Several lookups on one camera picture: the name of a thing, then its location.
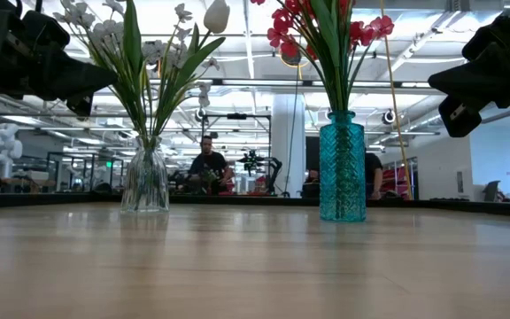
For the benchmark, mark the black background frame rig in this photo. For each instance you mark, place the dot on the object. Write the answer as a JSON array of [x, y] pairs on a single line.
[[236, 116]]

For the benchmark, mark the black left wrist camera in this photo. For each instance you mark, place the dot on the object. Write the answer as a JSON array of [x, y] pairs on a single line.
[[44, 28]]

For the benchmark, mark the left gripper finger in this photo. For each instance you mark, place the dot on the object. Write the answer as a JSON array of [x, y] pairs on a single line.
[[73, 68], [87, 90]]

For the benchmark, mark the person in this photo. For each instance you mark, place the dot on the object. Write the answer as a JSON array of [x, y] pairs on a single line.
[[210, 166], [372, 170]]

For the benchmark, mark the clear ribbed glass vase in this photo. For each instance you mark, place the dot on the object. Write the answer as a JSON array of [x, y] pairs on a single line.
[[145, 186]]

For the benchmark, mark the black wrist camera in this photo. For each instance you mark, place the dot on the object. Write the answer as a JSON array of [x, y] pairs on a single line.
[[489, 40], [44, 28]]

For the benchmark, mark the long ceiling light bar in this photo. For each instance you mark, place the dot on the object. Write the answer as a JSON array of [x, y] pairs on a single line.
[[259, 82]]

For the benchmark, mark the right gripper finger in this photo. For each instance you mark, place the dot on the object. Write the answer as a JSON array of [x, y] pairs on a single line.
[[472, 73], [476, 92]]

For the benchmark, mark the blue patterned glass vase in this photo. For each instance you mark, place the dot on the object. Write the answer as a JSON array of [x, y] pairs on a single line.
[[342, 177]]

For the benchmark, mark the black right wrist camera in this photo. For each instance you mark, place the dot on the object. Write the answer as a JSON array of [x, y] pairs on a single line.
[[489, 40]]

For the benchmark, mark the white artificial tulip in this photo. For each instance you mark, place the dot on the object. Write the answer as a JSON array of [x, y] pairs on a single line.
[[216, 17]]

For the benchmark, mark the black aluminium table frame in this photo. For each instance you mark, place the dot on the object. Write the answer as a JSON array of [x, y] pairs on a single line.
[[237, 200]]

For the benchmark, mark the red shelf rack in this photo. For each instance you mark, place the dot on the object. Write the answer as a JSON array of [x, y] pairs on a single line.
[[396, 177]]

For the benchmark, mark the black background robot arm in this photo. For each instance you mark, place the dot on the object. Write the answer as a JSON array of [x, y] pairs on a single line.
[[275, 173]]

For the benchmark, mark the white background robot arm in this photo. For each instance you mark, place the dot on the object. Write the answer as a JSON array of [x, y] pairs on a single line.
[[5, 146]]

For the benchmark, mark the grey office chair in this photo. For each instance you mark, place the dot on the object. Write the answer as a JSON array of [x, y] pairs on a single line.
[[490, 191]]

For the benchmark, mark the white building pillar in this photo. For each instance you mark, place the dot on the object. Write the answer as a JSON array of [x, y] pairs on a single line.
[[281, 146]]

